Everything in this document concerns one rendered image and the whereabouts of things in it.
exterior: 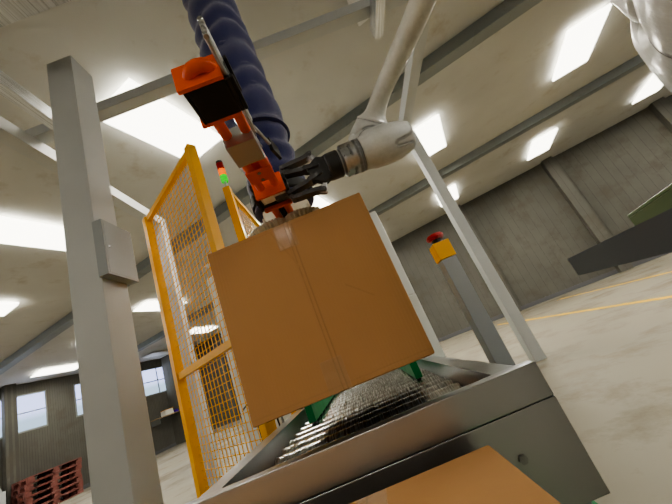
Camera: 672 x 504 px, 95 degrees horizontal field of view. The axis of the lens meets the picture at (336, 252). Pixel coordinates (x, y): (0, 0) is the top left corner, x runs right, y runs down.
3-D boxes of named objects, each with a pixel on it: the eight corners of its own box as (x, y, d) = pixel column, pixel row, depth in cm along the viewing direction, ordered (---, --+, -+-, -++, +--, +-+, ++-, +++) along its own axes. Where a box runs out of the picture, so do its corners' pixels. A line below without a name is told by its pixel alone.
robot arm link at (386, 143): (371, 176, 81) (359, 170, 93) (425, 154, 82) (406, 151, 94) (359, 135, 77) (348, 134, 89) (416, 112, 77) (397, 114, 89)
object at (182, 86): (203, 129, 54) (197, 109, 56) (243, 114, 54) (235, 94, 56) (176, 92, 46) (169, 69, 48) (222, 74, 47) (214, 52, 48)
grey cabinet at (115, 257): (130, 285, 160) (121, 235, 170) (140, 281, 160) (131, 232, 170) (98, 277, 141) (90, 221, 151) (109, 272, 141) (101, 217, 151)
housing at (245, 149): (237, 169, 66) (232, 153, 68) (267, 158, 67) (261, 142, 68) (223, 149, 60) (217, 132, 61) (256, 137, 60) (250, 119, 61)
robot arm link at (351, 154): (366, 158, 78) (345, 167, 78) (366, 177, 87) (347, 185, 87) (353, 131, 81) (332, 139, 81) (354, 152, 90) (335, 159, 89)
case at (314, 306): (310, 389, 119) (278, 293, 132) (405, 349, 119) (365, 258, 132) (252, 428, 62) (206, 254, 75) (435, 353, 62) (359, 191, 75)
